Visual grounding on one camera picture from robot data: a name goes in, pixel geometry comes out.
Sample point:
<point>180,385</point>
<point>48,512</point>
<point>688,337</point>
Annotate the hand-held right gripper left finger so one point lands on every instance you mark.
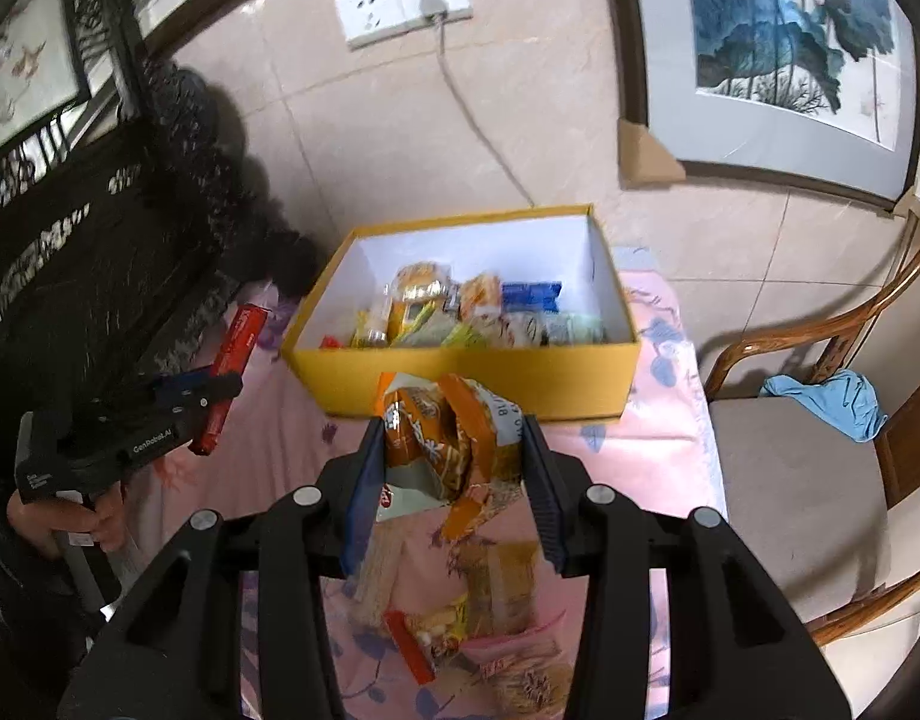
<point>362,495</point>

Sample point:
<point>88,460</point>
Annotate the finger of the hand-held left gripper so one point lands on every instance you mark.
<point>182,384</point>
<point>216,394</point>

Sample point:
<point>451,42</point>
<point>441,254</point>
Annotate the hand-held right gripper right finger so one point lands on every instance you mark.
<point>542,495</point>

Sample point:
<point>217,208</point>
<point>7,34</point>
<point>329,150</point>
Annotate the red snack packet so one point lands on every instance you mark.
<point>239,337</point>

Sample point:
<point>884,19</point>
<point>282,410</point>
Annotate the orange snack packet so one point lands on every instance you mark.
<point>445,442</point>

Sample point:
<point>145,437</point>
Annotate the pile of snack packets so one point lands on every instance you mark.
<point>475,315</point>
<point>490,600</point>

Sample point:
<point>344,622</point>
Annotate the yellow cardboard box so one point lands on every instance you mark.
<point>505,382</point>

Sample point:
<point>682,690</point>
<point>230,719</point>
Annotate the person's left hand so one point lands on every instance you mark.
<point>104,521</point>

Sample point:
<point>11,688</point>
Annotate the pink printed tablecloth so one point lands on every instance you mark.
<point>280,435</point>

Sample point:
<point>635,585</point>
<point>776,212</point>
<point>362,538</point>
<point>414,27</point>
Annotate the dark carved wooden screen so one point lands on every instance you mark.
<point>93,262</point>

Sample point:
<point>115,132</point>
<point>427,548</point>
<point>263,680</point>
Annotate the wooden chair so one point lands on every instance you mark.
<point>790,495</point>

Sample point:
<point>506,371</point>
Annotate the blue cloth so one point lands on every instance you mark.
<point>835,401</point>

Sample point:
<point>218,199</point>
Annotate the embroidered fish flower panel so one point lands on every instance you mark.
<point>25,67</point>

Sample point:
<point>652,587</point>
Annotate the cardboard corner protector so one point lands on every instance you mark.
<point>644,154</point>
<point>910,202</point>

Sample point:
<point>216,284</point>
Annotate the white power plug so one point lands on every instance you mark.
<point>432,4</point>

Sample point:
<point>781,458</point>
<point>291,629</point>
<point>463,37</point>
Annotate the framed lotus painting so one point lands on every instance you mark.
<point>767,37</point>

